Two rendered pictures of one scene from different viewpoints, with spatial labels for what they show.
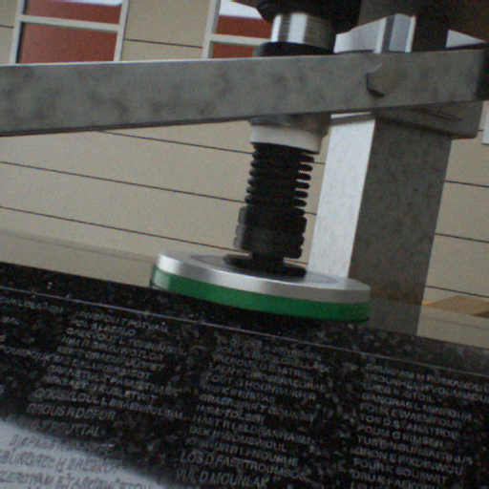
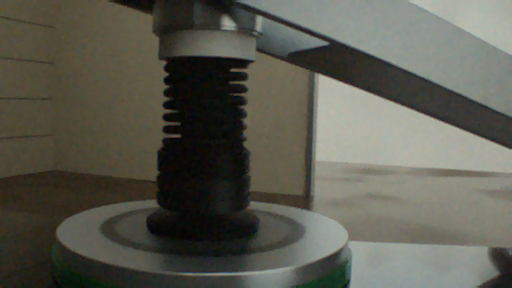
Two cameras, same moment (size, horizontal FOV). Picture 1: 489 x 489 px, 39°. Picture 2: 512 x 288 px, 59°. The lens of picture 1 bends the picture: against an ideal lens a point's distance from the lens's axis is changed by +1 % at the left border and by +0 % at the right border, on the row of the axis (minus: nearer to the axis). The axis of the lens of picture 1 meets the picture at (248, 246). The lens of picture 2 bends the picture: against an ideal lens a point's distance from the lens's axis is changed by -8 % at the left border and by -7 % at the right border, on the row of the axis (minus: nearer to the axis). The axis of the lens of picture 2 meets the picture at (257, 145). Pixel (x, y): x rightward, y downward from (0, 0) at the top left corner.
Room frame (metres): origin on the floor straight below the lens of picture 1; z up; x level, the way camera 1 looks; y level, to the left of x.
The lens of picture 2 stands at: (1.02, 0.05, 0.97)
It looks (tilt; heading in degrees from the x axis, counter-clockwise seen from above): 5 degrees down; 184
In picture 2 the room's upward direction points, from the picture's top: 2 degrees clockwise
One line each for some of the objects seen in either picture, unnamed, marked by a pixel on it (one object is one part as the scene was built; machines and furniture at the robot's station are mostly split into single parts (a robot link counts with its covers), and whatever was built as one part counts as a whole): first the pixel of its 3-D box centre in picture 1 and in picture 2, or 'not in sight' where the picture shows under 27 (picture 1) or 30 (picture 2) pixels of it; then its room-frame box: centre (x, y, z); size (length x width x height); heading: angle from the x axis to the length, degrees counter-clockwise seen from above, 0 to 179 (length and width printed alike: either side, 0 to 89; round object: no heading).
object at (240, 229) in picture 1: (269, 235); (203, 181); (0.67, -0.02, 0.91); 0.07 x 0.07 x 0.01
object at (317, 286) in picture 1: (263, 274); (203, 233); (0.67, -0.02, 0.87); 0.21 x 0.21 x 0.01
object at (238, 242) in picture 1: (267, 246); (203, 197); (0.67, -0.02, 0.90); 0.07 x 0.07 x 0.01
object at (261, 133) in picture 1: (287, 130); (207, 36); (0.67, -0.02, 1.01); 0.07 x 0.07 x 0.04
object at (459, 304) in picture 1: (452, 310); not in sight; (1.29, -0.40, 0.80); 0.20 x 0.10 x 0.05; 131
